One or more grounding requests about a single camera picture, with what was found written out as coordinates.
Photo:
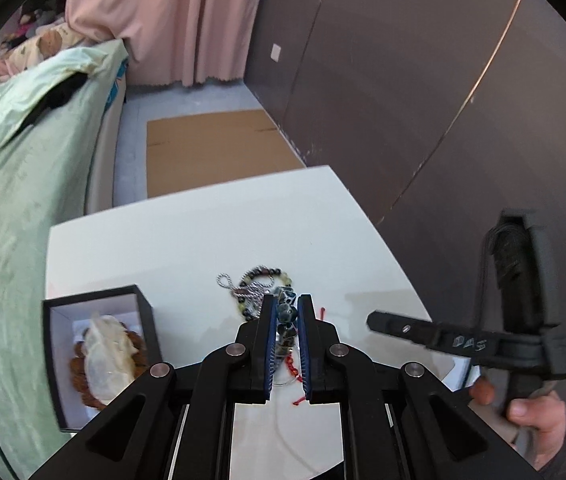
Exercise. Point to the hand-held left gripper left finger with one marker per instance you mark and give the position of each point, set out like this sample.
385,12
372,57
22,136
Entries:
268,345

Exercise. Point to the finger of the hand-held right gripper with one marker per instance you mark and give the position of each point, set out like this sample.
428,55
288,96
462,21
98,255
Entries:
403,329

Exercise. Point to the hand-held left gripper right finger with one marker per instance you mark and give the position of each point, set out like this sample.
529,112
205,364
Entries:
305,345

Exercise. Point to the black jewelry box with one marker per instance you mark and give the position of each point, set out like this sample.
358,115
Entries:
58,355

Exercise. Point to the person's right forearm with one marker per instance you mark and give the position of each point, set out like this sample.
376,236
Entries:
555,460

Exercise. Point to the person's right hand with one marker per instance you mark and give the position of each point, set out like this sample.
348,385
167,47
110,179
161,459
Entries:
538,420

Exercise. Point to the white paper sheet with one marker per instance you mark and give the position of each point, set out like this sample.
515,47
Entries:
463,375

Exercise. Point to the flat cardboard sheet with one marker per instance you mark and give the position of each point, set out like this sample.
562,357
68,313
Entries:
218,152

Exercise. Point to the white bed mattress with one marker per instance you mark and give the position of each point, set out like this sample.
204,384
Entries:
105,155

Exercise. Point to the green bed blanket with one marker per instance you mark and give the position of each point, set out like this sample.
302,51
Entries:
18,240

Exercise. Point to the black cloth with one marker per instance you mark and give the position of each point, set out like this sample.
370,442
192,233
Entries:
60,95

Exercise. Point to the pink curtain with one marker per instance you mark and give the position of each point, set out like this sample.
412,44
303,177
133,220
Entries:
173,20

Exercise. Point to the pale green duvet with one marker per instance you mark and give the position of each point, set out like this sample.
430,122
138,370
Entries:
13,95

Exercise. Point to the printed pillow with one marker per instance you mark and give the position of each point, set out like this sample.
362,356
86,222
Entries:
43,45

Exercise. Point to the pile of plush toys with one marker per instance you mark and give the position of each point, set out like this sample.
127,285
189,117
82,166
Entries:
38,15

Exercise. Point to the white wall socket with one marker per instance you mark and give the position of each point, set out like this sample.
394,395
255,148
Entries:
276,53

